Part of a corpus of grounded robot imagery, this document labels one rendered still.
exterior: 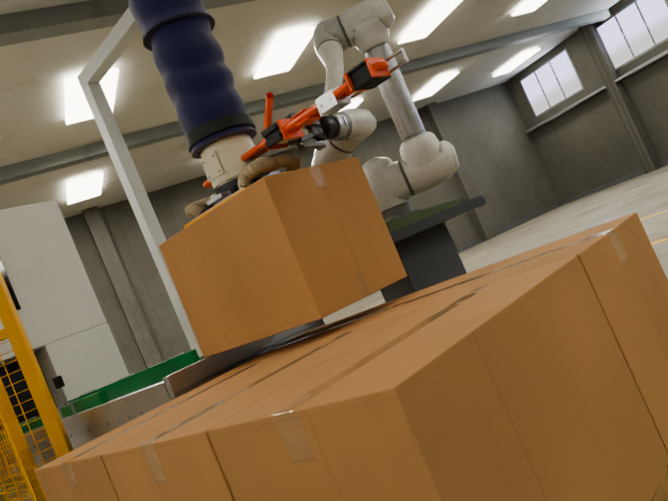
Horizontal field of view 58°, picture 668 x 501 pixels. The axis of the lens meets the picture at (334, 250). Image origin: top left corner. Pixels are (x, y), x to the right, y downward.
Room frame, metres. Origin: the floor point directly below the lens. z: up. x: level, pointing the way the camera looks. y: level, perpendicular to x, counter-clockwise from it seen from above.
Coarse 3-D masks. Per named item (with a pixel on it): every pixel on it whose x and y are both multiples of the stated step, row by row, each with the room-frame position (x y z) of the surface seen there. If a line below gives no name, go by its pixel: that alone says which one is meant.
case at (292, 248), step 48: (240, 192) 1.65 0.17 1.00; (288, 192) 1.62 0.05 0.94; (336, 192) 1.75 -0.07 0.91; (192, 240) 1.85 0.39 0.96; (240, 240) 1.70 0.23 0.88; (288, 240) 1.57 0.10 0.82; (336, 240) 1.69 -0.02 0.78; (384, 240) 1.83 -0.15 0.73; (192, 288) 1.92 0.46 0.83; (240, 288) 1.76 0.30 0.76; (288, 288) 1.63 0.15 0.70; (336, 288) 1.64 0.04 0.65; (240, 336) 1.83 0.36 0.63
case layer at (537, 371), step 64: (512, 256) 1.62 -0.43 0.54; (576, 256) 1.10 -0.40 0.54; (640, 256) 1.33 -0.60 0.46; (384, 320) 1.41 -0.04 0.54; (448, 320) 0.98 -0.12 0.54; (512, 320) 0.88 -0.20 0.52; (576, 320) 1.02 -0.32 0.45; (640, 320) 1.21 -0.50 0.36; (256, 384) 1.25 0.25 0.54; (320, 384) 0.90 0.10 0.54; (384, 384) 0.71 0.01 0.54; (448, 384) 0.74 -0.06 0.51; (512, 384) 0.83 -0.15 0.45; (576, 384) 0.95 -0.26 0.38; (640, 384) 1.12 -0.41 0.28; (128, 448) 1.12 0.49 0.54; (192, 448) 0.98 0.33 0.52; (256, 448) 0.86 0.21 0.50; (320, 448) 0.78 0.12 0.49; (384, 448) 0.70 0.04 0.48; (448, 448) 0.70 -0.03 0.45; (512, 448) 0.79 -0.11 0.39; (576, 448) 0.89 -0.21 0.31; (640, 448) 1.04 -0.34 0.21
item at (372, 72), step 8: (360, 64) 1.48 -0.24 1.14; (368, 64) 1.46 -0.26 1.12; (352, 72) 1.50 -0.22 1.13; (360, 72) 1.49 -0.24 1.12; (368, 72) 1.48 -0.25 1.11; (376, 72) 1.47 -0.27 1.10; (384, 72) 1.49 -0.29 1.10; (352, 80) 1.51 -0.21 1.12; (360, 80) 1.50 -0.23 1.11; (368, 80) 1.47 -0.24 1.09; (376, 80) 1.50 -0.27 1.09; (352, 88) 1.51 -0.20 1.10; (360, 88) 1.52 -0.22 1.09; (368, 88) 1.55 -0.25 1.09
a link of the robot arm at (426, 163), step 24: (384, 0) 2.25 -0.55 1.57; (360, 24) 2.25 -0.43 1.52; (384, 24) 2.26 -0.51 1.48; (360, 48) 2.30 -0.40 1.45; (384, 48) 2.28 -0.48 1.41; (384, 96) 2.34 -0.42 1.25; (408, 96) 2.32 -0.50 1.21; (408, 120) 2.32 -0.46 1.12; (408, 144) 2.33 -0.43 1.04; (432, 144) 2.32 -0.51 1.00; (408, 168) 2.35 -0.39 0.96; (432, 168) 2.32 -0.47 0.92; (456, 168) 2.36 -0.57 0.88
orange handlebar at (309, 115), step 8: (376, 64) 1.46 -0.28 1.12; (384, 64) 1.47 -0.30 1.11; (336, 88) 1.55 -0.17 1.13; (344, 88) 1.54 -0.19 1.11; (336, 96) 1.56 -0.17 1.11; (304, 112) 1.64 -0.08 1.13; (312, 112) 1.62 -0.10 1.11; (296, 120) 1.66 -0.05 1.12; (304, 120) 1.64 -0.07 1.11; (312, 120) 1.67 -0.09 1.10; (288, 128) 1.69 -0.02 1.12; (296, 128) 1.73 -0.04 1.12; (264, 144) 1.76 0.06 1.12; (248, 152) 1.82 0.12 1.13; (256, 152) 1.80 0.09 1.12; (264, 152) 1.84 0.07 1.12; (208, 184) 1.98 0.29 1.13
